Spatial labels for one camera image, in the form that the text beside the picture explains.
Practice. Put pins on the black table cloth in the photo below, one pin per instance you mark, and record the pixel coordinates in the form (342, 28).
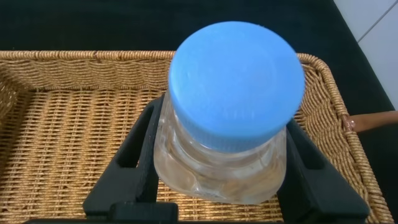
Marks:
(124, 25)

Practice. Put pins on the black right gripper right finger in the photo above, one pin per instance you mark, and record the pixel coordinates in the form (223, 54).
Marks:
(311, 189)

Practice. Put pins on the clear bottle with blue cap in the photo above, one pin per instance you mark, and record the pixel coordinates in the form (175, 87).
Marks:
(236, 84)

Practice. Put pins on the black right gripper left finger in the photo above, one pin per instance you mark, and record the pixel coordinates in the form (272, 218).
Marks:
(130, 177)

